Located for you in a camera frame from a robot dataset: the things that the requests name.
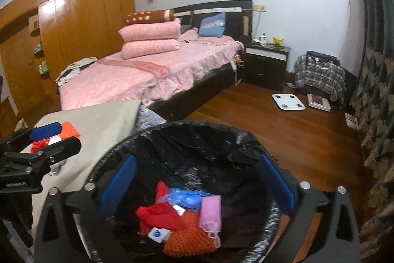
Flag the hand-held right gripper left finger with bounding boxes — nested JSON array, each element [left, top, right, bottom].
[[33, 155, 137, 263]]

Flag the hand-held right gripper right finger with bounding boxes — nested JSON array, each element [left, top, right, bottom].
[[257, 154, 361, 263]]

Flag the grey quilted pad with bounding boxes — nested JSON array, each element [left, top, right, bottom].
[[135, 106, 168, 132]]

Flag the white and blue box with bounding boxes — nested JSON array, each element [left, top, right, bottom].
[[148, 227, 172, 243]]

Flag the red plastic bag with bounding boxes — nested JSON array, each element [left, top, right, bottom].
[[31, 139, 51, 153]]

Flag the scale with red panel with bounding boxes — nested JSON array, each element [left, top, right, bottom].
[[307, 93, 332, 112]]

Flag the dark garment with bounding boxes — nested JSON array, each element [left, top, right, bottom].
[[306, 50, 342, 65]]

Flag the dark nightstand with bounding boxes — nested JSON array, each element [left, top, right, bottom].
[[243, 41, 292, 89]]

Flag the red cloth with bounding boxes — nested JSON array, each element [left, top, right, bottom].
[[135, 181, 185, 234]]

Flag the plaid cloth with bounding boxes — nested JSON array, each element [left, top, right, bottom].
[[294, 54, 347, 108]]

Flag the wooden door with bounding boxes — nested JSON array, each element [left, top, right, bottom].
[[0, 32, 44, 116]]

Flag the patterned curtain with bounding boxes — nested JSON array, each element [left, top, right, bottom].
[[337, 0, 394, 263]]

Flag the grey sock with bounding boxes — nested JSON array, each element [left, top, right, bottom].
[[49, 160, 66, 175]]

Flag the brown dotted pillow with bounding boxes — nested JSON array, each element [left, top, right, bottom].
[[121, 9, 175, 25]]

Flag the folded pink blanket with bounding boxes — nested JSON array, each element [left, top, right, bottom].
[[121, 39, 180, 59]]

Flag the white power strip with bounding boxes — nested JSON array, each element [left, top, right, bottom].
[[231, 55, 244, 85]]

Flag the dark wooden bed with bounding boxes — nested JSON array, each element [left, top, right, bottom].
[[57, 0, 253, 122]]

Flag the black lined waste bin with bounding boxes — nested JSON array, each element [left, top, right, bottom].
[[77, 120, 304, 263]]

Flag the blue plastic shoe cover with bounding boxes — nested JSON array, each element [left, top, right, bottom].
[[162, 187, 205, 210]]

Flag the blue pillow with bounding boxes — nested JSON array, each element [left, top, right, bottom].
[[198, 12, 227, 37]]

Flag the white bathroom scale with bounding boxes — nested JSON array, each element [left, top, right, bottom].
[[271, 93, 306, 111]]

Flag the pink face mask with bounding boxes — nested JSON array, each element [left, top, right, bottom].
[[198, 195, 223, 248]]

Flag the wooden wardrobe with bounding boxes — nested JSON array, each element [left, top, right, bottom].
[[0, 0, 134, 116]]

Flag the orange knitted cloth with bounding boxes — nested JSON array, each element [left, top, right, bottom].
[[60, 122, 81, 139], [162, 214, 217, 257]]

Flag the stacked pink pillows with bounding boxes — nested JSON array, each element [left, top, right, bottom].
[[118, 18, 182, 42]]

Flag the pile of clothes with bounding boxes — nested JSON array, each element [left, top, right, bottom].
[[55, 57, 98, 85]]

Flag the pink bedspread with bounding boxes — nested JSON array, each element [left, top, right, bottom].
[[58, 35, 245, 111]]

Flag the white floor box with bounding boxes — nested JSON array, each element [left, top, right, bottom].
[[345, 113, 359, 131]]

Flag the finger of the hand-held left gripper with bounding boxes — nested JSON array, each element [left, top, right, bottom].
[[0, 137, 81, 174], [0, 122, 62, 153]]

